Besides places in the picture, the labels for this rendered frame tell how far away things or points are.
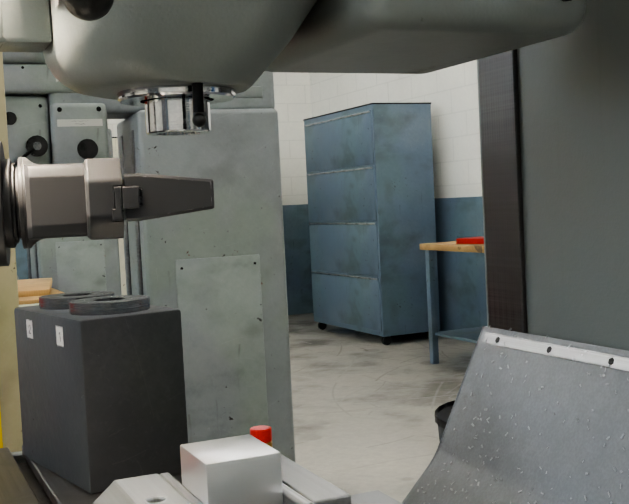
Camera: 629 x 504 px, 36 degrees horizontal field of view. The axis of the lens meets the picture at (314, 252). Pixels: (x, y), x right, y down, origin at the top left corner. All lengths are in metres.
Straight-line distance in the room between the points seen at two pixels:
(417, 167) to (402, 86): 1.06
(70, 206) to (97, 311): 0.42
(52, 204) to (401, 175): 7.41
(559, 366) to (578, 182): 0.17
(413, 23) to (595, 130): 0.26
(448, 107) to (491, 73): 7.23
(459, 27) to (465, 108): 7.31
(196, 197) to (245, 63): 0.10
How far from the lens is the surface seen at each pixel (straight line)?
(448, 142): 8.23
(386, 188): 7.97
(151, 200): 0.66
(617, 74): 0.87
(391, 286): 8.00
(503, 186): 0.98
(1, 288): 2.43
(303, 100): 10.66
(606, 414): 0.86
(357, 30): 0.69
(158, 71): 0.66
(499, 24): 0.72
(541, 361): 0.94
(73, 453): 1.11
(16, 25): 0.69
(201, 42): 0.66
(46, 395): 1.17
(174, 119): 0.70
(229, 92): 0.70
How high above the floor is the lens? 1.23
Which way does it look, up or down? 3 degrees down
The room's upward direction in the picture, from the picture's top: 3 degrees counter-clockwise
